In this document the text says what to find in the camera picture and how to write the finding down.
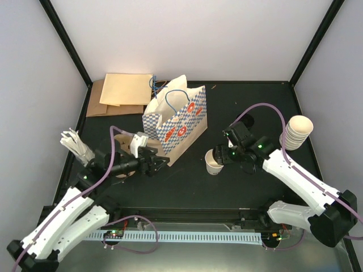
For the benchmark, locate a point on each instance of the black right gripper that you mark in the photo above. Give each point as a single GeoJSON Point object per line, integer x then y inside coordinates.
{"type": "Point", "coordinates": [221, 155]}

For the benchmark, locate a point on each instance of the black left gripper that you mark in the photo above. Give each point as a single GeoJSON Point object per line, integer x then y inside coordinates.
{"type": "Point", "coordinates": [150, 169]}

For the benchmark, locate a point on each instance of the white paper coffee cup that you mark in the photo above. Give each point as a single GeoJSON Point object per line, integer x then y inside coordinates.
{"type": "Point", "coordinates": [212, 167]}

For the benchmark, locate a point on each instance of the blue checkered paper bag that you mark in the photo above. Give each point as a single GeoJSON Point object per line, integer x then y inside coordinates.
{"type": "Point", "coordinates": [175, 117]}

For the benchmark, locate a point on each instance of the brown pulp cup carrier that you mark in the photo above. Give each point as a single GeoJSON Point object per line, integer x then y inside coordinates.
{"type": "Point", "coordinates": [124, 141]}

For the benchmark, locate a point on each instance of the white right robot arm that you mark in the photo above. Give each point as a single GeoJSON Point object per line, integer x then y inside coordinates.
{"type": "Point", "coordinates": [328, 214]}

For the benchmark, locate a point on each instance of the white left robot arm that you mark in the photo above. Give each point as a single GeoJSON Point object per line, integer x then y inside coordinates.
{"type": "Point", "coordinates": [84, 208]}

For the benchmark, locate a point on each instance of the stack of black lids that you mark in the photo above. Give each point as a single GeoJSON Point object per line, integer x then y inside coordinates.
{"type": "Point", "coordinates": [248, 121]}

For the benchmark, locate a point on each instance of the brown kraft paper bag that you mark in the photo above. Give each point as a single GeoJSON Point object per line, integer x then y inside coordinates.
{"type": "Point", "coordinates": [96, 109]}

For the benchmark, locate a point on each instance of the light tan paper bag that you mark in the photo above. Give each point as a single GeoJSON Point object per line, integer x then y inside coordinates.
{"type": "Point", "coordinates": [126, 89]}

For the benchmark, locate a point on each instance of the stack of white paper cups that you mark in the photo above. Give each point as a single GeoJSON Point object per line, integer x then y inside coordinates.
{"type": "Point", "coordinates": [296, 132]}

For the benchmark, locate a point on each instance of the white wrapped stirrers bundle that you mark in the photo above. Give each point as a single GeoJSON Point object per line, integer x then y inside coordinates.
{"type": "Point", "coordinates": [72, 141]}

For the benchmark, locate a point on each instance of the small electronics board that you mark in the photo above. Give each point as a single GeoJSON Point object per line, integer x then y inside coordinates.
{"type": "Point", "coordinates": [113, 234]}

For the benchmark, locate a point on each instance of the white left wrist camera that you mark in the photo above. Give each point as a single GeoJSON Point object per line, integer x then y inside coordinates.
{"type": "Point", "coordinates": [139, 140]}

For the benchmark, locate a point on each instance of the light blue slotted cable duct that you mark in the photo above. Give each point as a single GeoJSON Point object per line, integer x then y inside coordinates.
{"type": "Point", "coordinates": [248, 238]}

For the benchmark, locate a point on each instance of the black corner frame post left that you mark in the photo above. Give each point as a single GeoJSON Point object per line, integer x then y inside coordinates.
{"type": "Point", "coordinates": [64, 37]}

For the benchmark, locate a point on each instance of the black corner frame post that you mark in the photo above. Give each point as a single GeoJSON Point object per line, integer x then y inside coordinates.
{"type": "Point", "coordinates": [325, 24]}
{"type": "Point", "coordinates": [64, 37]}

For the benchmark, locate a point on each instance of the black corner frame post right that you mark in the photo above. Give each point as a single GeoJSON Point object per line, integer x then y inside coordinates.
{"type": "Point", "coordinates": [325, 24]}

